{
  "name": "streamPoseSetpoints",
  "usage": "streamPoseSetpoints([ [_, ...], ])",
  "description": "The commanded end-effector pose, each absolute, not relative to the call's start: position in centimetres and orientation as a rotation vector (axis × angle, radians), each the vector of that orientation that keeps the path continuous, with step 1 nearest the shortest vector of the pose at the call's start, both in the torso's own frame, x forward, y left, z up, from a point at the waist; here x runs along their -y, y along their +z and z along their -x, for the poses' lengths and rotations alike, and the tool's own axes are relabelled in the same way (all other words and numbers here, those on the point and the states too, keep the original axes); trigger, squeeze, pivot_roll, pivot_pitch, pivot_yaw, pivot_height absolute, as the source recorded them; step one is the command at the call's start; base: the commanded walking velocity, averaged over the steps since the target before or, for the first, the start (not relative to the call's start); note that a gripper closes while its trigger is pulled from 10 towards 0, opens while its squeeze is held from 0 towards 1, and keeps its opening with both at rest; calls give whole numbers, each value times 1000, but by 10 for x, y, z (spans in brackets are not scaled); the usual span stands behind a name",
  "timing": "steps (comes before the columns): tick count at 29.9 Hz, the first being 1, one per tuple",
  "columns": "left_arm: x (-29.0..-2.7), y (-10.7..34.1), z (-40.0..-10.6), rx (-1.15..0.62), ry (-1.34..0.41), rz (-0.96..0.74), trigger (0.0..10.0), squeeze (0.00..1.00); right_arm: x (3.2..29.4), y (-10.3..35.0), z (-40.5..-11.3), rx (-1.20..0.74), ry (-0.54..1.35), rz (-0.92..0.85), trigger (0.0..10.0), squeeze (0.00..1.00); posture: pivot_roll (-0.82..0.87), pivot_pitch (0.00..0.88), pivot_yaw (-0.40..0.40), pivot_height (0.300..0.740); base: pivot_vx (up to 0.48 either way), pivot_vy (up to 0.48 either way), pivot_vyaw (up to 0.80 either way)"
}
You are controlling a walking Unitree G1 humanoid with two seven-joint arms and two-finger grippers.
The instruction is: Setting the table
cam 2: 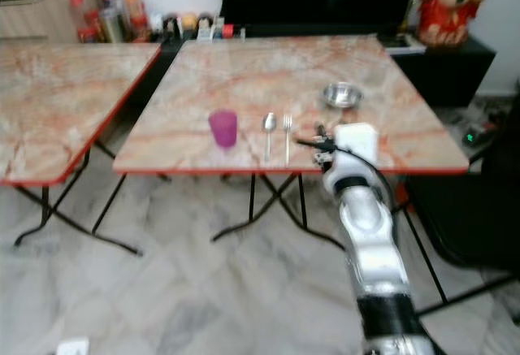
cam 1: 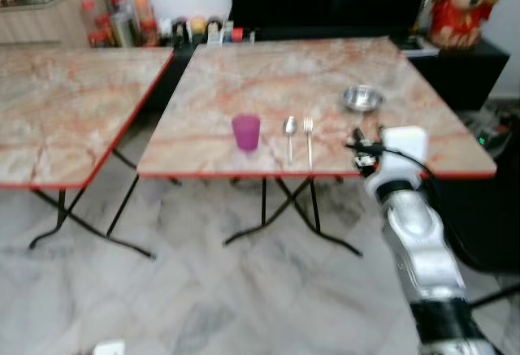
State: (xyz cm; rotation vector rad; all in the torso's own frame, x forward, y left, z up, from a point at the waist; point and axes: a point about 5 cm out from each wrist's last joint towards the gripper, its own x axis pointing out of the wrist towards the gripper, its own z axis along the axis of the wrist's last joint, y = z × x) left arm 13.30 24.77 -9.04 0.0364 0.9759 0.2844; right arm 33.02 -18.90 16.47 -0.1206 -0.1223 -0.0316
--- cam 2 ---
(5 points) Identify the stainless steel bowl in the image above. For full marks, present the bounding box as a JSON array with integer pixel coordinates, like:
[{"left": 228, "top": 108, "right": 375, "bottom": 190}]
[{"left": 322, "top": 81, "right": 366, "bottom": 110}]

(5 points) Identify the steel fork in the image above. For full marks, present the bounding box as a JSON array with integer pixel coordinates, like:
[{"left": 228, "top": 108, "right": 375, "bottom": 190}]
[{"left": 281, "top": 114, "right": 294, "bottom": 166}]

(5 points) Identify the steel spoon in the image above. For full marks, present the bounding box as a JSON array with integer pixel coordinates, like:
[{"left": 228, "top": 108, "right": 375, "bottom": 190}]
[{"left": 262, "top": 112, "right": 278, "bottom": 163}]

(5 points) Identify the marble-pattern red-edged folding table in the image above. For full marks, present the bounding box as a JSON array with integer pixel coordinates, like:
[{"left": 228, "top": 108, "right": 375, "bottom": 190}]
[
  {"left": 112, "top": 33, "right": 470, "bottom": 254},
  {"left": 0, "top": 41, "right": 163, "bottom": 257}
]

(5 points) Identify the purple plastic cup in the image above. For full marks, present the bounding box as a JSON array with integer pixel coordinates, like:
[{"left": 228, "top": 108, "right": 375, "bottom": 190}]
[{"left": 208, "top": 110, "right": 238, "bottom": 150}]

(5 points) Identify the power strip with green light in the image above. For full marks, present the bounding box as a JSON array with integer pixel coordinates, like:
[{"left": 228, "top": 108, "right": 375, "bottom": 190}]
[{"left": 459, "top": 123, "right": 493, "bottom": 147}]

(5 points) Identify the small dark-haired figurine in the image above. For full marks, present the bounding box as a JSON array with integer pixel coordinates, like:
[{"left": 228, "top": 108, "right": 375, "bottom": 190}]
[
  {"left": 162, "top": 14, "right": 179, "bottom": 41},
  {"left": 198, "top": 14, "right": 215, "bottom": 41}
]

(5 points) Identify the red and gold figurine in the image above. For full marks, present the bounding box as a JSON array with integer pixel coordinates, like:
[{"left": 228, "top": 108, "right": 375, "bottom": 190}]
[{"left": 417, "top": 0, "right": 489, "bottom": 48}]

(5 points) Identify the light wooden cabinet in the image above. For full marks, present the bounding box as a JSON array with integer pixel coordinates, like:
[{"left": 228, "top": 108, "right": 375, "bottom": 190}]
[{"left": 0, "top": 0, "right": 101, "bottom": 45}]

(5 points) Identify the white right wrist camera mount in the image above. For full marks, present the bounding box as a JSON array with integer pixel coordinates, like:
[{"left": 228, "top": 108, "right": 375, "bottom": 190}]
[{"left": 323, "top": 123, "right": 380, "bottom": 193}]

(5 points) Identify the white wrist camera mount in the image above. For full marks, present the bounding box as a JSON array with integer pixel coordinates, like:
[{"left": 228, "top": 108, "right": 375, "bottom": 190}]
[
  {"left": 323, "top": 123, "right": 380, "bottom": 193},
  {"left": 56, "top": 336, "right": 91, "bottom": 355}
]

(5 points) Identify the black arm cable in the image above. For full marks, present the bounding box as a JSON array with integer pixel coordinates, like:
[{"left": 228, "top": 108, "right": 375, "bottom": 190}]
[{"left": 331, "top": 147, "right": 404, "bottom": 218}]

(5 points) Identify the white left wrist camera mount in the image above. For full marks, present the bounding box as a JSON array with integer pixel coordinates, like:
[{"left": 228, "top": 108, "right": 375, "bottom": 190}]
[{"left": 56, "top": 336, "right": 91, "bottom": 355}]

